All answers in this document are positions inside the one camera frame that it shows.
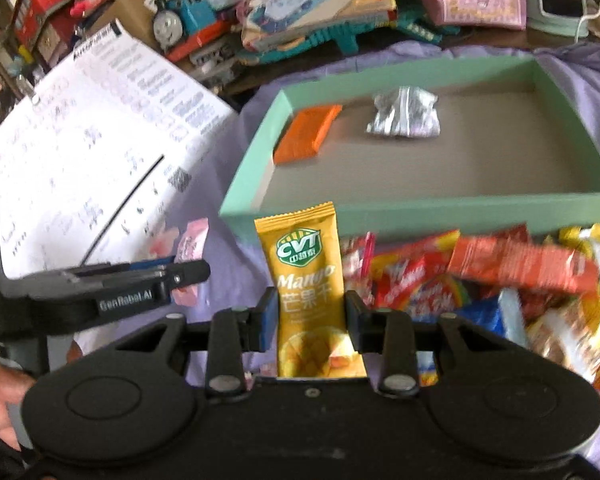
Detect orange snack packet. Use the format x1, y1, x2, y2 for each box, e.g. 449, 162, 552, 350
272, 104, 343, 165

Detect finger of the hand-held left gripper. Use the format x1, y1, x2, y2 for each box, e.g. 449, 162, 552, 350
27, 260, 211, 336
45, 257, 177, 275

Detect purple floral blanket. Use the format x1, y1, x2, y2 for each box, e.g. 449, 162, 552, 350
75, 40, 600, 480

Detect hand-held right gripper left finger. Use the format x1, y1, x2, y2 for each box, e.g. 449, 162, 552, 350
105, 287, 279, 401

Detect blue toy train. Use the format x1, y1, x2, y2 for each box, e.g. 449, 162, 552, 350
152, 0, 241, 63

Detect thin black stick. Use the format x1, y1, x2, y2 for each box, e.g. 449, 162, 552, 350
80, 155, 165, 266

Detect white printed instruction sheet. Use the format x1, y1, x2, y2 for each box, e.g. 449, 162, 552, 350
0, 19, 238, 281

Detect pile of assorted snack packets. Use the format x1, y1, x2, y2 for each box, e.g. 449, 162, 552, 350
340, 222, 600, 391

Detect teal brick toy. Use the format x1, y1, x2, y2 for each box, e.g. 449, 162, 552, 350
300, 10, 461, 56

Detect white cable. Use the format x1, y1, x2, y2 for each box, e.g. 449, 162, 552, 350
575, 2, 600, 41

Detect crumpled silver foil packet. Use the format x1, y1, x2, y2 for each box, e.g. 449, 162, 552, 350
366, 86, 441, 137

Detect yellow mango snack packet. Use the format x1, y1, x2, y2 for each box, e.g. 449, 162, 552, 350
254, 201, 368, 378

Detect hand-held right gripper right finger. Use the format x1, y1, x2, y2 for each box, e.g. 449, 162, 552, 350
345, 290, 518, 397

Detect mint green cardboard box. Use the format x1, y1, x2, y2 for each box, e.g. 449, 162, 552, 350
219, 56, 600, 241

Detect small pink candy packet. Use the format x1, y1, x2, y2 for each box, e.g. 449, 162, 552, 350
172, 217, 211, 307

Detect brown cardboard box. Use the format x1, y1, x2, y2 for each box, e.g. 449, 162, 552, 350
87, 0, 166, 51

